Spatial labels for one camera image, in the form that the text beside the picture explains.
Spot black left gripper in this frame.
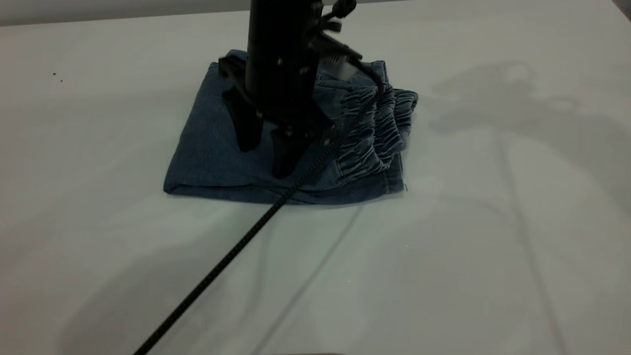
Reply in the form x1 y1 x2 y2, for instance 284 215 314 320
218 0 342 179

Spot blue denim shorts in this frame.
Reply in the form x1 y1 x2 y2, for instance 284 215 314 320
164 49 420 205

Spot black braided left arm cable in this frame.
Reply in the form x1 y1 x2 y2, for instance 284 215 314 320
132 59 391 355

